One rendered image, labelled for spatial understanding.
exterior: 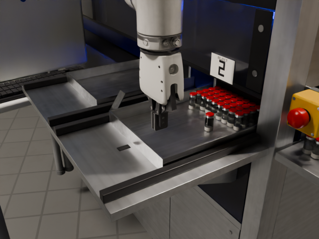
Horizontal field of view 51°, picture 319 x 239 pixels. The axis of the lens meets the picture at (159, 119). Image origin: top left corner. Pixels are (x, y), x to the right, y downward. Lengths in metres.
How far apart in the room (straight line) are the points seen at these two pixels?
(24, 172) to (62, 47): 1.04
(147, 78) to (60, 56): 0.93
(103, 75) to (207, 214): 0.59
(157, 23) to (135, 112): 0.37
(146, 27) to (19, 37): 0.93
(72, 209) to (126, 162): 1.26
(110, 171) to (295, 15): 0.47
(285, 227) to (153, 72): 0.64
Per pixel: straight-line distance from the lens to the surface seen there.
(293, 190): 0.98
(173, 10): 0.60
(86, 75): 1.20
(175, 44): 0.62
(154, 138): 0.81
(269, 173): 0.84
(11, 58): 1.48
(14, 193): 2.18
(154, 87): 0.64
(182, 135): 0.82
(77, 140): 0.83
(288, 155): 0.80
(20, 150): 2.57
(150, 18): 0.59
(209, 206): 1.10
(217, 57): 0.87
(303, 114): 0.69
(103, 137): 0.83
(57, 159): 1.86
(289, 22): 0.71
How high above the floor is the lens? 1.30
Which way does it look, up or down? 28 degrees down
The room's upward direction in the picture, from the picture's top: straight up
